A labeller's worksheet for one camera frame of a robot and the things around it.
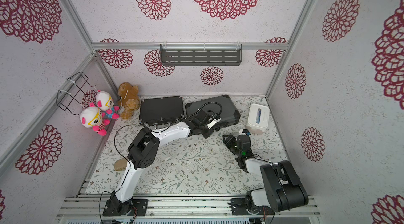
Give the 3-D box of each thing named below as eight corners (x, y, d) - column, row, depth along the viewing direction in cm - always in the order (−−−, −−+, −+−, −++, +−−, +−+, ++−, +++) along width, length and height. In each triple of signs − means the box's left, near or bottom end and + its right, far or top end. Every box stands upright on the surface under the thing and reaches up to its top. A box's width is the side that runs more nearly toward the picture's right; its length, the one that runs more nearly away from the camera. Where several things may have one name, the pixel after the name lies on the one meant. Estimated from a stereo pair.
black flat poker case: (140, 127, 105) (137, 122, 101) (143, 104, 119) (141, 99, 114) (184, 123, 108) (183, 118, 103) (183, 101, 121) (182, 95, 116)
